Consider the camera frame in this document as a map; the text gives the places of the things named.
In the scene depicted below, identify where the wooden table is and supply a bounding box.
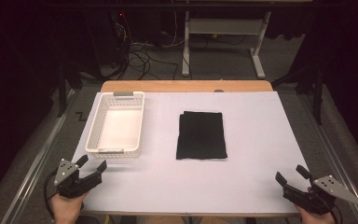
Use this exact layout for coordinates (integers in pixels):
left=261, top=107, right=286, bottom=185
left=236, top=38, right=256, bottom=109
left=79, top=79, right=302, bottom=218

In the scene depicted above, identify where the black stand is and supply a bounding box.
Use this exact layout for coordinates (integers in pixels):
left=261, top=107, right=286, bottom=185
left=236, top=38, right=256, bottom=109
left=56, top=60, right=84, bottom=119
left=271, top=57, right=324, bottom=126

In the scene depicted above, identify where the white desk frame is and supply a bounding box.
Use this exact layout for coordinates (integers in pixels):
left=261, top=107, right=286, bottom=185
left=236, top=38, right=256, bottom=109
left=181, top=10, right=272, bottom=80

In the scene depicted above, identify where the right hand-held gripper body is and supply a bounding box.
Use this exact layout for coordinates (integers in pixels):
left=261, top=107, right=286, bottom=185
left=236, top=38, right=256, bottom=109
left=282, top=175, right=358, bottom=216

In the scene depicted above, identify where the metal floor rail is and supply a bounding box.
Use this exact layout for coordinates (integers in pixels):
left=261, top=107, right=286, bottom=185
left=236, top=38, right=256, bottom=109
left=0, top=88, right=77, bottom=224
left=297, top=92, right=358, bottom=224

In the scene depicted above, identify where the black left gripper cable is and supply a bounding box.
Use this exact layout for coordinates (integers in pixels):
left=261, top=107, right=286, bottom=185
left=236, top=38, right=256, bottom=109
left=43, top=169, right=61, bottom=219

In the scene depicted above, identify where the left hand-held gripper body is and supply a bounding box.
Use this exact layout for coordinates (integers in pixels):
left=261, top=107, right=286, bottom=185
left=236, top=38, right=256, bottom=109
left=53, top=158, right=103, bottom=200

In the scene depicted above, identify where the black cloth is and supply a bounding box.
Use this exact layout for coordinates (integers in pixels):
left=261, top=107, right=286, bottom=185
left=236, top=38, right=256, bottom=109
left=175, top=110, right=228, bottom=161

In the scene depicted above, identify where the person's left hand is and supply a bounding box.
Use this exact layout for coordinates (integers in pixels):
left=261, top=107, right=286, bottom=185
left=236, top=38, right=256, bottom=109
left=49, top=191, right=90, bottom=224

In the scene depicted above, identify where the person's right hand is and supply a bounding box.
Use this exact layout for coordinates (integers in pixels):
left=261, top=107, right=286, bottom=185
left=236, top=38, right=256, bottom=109
left=293, top=203, right=337, bottom=224

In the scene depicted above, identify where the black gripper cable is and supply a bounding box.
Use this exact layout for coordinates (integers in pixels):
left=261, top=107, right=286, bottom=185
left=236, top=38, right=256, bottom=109
left=328, top=202, right=344, bottom=224
left=43, top=169, right=61, bottom=219

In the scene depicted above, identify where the bundle of floor cables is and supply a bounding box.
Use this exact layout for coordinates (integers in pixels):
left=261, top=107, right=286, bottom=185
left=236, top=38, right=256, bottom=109
left=109, top=11, right=181, bottom=81

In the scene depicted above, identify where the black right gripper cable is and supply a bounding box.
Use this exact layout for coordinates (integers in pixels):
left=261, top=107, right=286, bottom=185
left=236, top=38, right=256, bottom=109
left=328, top=202, right=344, bottom=224

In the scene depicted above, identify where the white plastic basket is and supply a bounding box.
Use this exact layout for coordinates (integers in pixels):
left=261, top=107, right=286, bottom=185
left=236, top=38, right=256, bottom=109
left=84, top=91, right=146, bottom=160

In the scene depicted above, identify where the white board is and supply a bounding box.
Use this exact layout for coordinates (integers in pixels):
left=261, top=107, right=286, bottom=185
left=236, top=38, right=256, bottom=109
left=72, top=91, right=310, bottom=216

